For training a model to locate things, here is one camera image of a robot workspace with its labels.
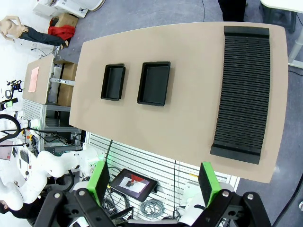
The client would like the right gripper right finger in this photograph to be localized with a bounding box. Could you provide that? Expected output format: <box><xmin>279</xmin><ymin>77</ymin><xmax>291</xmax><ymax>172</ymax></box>
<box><xmin>194</xmin><ymin>161</ymin><xmax>272</xmax><ymax>227</ymax></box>

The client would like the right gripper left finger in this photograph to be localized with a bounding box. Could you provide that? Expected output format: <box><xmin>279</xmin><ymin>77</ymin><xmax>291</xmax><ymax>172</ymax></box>
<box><xmin>35</xmin><ymin>160</ymin><xmax>112</xmax><ymax>227</ymax></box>

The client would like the black plastic ESD tray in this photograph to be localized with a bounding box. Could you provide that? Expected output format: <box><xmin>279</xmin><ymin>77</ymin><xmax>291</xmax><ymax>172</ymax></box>
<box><xmin>100</xmin><ymin>62</ymin><xmax>126</xmax><ymax>102</ymax></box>
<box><xmin>136</xmin><ymin>61</ymin><xmax>171</xmax><ymax>107</ymax></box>

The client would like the thin black rod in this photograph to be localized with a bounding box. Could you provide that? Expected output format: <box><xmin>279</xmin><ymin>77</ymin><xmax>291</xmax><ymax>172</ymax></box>
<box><xmin>105</xmin><ymin>139</ymin><xmax>113</xmax><ymax>164</ymax></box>

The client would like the black tablet display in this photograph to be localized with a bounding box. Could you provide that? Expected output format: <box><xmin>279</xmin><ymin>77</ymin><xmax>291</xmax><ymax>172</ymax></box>
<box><xmin>109</xmin><ymin>168</ymin><xmax>159</xmax><ymax>203</ymax></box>

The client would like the slotted aluminium base platform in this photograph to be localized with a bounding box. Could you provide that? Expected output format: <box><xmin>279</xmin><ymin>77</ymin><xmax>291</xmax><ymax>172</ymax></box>
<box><xmin>85</xmin><ymin>132</ymin><xmax>240</xmax><ymax>213</ymax></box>

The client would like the tall brown cardboard box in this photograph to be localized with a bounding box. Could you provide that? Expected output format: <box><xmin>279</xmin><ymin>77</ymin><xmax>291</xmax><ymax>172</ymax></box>
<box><xmin>53</xmin><ymin>60</ymin><xmax>78</xmax><ymax>107</ymax></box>

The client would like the black slotted board rack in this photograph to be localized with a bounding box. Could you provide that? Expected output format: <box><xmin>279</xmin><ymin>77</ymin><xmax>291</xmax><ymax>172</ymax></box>
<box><xmin>209</xmin><ymin>26</ymin><xmax>271</xmax><ymax>165</ymax></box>

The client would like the grey slotted metal panel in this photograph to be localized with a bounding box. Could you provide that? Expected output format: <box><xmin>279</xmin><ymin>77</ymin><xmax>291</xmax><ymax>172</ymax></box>
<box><xmin>22</xmin><ymin>98</ymin><xmax>48</xmax><ymax>123</ymax></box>

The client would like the grey metal crossbar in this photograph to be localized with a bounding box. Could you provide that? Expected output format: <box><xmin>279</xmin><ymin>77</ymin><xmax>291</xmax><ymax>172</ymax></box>
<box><xmin>49</xmin><ymin>77</ymin><xmax>76</xmax><ymax>86</ymax></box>

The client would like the tan topped work table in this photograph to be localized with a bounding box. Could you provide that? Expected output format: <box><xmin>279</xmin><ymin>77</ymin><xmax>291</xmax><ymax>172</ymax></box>
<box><xmin>22</xmin><ymin>53</ymin><xmax>55</xmax><ymax>105</ymax></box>

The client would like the pink paper sheet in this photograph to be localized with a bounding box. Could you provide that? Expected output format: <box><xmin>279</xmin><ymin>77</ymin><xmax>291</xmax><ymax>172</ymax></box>
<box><xmin>27</xmin><ymin>66</ymin><xmax>40</xmax><ymax>93</ymax></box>

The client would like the red cloth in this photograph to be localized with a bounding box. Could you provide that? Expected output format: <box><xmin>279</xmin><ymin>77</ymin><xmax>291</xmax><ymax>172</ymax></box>
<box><xmin>48</xmin><ymin>25</ymin><xmax>76</xmax><ymax>41</ymax></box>

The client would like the mannequin in dark jeans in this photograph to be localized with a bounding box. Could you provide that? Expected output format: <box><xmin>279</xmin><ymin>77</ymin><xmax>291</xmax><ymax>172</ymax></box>
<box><xmin>0</xmin><ymin>15</ymin><xmax>69</xmax><ymax>50</ymax></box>

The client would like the white machine housing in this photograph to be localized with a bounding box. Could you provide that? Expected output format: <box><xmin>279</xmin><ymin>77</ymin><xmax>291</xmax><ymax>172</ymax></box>
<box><xmin>32</xmin><ymin>0</ymin><xmax>106</xmax><ymax>18</ymax></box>

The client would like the large white table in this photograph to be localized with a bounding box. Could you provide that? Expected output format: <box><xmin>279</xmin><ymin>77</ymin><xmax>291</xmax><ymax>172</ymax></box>
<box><xmin>259</xmin><ymin>0</ymin><xmax>303</xmax><ymax>69</ymax></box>

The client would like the grey coiled cable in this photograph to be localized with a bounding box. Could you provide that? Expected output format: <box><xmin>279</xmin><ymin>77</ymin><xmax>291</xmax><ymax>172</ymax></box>
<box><xmin>140</xmin><ymin>199</ymin><xmax>166</xmax><ymax>218</ymax></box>

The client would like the black floor cable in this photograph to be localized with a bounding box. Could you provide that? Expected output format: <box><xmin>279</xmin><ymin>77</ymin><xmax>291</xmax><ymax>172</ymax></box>
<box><xmin>272</xmin><ymin>175</ymin><xmax>303</xmax><ymax>227</ymax></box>

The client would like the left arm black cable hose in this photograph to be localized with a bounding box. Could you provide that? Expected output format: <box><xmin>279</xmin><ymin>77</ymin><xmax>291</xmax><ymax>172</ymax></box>
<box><xmin>0</xmin><ymin>113</ymin><xmax>22</xmax><ymax>144</ymax></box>

